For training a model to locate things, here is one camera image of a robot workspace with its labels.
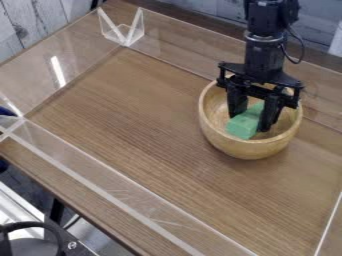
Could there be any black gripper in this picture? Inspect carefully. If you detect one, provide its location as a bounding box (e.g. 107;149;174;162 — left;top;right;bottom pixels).
217;32;304;132

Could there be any green rectangular block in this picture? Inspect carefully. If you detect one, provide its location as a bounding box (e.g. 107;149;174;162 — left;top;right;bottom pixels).
226;102;264;140

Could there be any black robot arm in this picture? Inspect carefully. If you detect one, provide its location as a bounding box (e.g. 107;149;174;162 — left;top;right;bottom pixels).
217;0;304;132

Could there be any brown wooden bowl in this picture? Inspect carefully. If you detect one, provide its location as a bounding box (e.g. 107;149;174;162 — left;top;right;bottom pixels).
198;81;304;160

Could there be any black table leg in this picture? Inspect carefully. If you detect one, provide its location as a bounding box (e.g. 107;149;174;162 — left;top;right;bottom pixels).
50;199;66;224

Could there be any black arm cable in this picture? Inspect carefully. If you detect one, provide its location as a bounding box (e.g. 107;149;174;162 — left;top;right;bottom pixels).
280;23;308;65

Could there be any clear acrylic corner bracket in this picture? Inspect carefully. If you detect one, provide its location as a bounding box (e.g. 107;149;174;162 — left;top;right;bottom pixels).
97;8;145;47

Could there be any clear acrylic front wall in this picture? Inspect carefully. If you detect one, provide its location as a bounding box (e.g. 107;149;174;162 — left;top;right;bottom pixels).
0;97;257;256

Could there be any grey metal bracket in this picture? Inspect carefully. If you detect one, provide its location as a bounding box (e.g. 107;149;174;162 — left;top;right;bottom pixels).
43;220;99;256

